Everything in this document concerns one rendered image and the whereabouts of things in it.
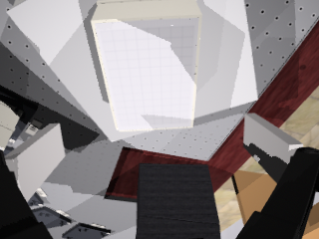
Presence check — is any white rectangular block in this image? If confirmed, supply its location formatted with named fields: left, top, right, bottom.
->
left=0, top=100, right=23, bottom=127
left=91, top=0, right=202, bottom=131
left=0, top=121, right=15, bottom=150

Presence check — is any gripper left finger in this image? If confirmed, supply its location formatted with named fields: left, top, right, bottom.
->
left=0, top=123, right=65, bottom=239

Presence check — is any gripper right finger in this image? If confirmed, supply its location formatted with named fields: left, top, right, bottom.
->
left=235, top=113, right=319, bottom=239

